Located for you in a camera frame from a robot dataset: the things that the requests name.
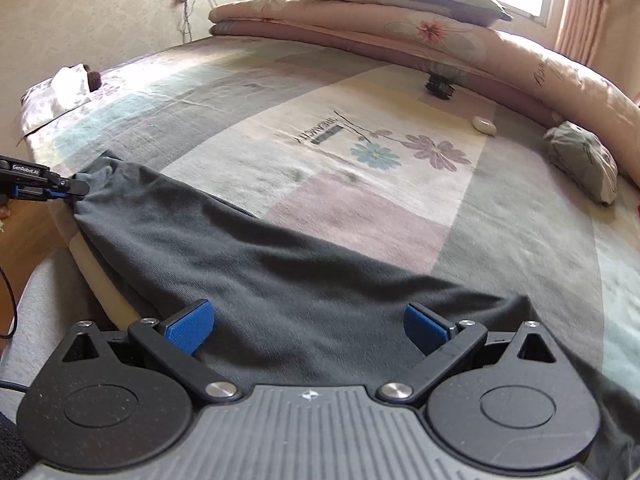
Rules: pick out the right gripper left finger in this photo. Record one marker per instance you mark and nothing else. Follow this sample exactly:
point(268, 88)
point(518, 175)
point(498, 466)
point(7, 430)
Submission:
point(171, 344)

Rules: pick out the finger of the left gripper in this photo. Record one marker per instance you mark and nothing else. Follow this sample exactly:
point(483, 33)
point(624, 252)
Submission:
point(66, 188)
point(38, 194)

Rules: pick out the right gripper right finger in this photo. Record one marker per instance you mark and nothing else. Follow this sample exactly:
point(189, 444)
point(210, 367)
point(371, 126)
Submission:
point(448, 348)

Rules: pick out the dark grey trousers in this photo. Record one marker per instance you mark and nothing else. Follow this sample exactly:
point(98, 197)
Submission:
point(289, 307)

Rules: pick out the white cloth on bed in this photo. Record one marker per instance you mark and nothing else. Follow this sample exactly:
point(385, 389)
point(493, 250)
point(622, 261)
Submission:
point(66, 90)

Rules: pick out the person grey trouser legs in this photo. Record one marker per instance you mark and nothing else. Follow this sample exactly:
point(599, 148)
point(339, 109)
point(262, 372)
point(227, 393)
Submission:
point(56, 296)

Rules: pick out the dark brown small object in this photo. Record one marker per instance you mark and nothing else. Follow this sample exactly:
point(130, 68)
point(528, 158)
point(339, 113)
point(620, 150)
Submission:
point(94, 80)

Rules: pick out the striped pastel bed sheet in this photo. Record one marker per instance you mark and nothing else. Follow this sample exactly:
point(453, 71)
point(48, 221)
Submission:
point(355, 151)

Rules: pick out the white earbuds case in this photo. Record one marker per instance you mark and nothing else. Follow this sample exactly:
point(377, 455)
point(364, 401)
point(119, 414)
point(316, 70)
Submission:
point(485, 126)

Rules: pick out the bundled grey white cloth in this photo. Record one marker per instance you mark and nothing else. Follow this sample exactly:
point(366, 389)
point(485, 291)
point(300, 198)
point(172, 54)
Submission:
point(580, 154)

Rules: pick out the black hair claw clip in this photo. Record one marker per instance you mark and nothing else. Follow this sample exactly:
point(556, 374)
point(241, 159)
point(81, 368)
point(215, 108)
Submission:
point(440, 86)

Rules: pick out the folded floral pink quilt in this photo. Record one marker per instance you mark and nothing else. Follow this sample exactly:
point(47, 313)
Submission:
point(577, 93)

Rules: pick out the pink right curtain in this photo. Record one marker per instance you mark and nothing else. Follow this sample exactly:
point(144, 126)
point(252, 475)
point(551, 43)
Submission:
point(581, 28)

